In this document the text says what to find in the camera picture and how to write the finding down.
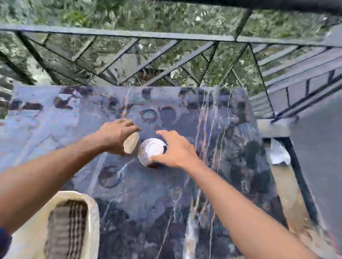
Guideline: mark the person's right hand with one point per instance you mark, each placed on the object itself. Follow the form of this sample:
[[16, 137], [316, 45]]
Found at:
[[178, 153]]

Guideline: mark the person's left hand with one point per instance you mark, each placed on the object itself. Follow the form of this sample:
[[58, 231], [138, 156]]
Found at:
[[115, 136]]

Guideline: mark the cream cup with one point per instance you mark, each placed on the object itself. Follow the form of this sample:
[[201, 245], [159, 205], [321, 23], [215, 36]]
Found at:
[[130, 143]]

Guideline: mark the patterned bowl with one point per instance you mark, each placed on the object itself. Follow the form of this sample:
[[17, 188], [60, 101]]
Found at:
[[148, 151]]

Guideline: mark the brown checked cloth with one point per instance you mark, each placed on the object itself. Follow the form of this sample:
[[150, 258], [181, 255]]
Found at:
[[66, 233]]

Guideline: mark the cream plastic basket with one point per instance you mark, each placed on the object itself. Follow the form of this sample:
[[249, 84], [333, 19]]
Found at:
[[30, 241]]

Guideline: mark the person's right forearm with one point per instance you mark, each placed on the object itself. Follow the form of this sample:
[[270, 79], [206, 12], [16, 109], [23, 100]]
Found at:
[[249, 226]]

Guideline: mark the person's left forearm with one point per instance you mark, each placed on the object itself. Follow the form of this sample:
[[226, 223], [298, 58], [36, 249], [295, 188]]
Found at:
[[35, 182]]

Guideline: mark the dark marble table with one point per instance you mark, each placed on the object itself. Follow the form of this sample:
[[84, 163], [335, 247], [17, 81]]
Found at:
[[149, 200]]

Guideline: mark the crumpled white paper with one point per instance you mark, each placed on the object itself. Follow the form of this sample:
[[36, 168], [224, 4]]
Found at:
[[279, 153]]

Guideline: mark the green foliage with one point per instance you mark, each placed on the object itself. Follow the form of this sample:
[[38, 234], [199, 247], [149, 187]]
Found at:
[[111, 10]]

